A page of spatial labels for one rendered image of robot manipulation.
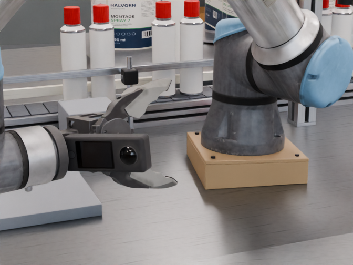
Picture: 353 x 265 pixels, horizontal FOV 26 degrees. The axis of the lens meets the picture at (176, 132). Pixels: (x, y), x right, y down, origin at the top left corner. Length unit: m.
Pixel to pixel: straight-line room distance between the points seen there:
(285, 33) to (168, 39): 0.51
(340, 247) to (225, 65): 0.38
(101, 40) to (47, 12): 4.57
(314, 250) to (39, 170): 0.41
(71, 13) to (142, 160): 0.67
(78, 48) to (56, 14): 4.58
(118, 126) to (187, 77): 0.67
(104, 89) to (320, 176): 0.50
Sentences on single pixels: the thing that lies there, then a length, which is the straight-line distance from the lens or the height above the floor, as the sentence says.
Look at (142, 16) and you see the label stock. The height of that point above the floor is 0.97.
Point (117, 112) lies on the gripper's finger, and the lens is 1.02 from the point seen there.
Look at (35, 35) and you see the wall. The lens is 6.18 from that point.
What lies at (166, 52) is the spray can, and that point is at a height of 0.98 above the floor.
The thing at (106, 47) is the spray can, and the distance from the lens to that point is 1.59.
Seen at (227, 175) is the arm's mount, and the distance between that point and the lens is 1.30.
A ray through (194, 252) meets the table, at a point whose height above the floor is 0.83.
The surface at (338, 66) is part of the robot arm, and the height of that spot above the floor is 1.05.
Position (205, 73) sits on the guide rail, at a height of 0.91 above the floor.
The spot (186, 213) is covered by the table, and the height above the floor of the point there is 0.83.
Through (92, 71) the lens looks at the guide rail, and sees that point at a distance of 1.57.
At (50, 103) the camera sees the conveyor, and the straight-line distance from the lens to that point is 1.64.
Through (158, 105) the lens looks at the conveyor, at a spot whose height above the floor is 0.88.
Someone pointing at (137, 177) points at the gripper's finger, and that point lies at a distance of 1.05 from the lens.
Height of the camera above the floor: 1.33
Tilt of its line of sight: 18 degrees down
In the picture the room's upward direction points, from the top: straight up
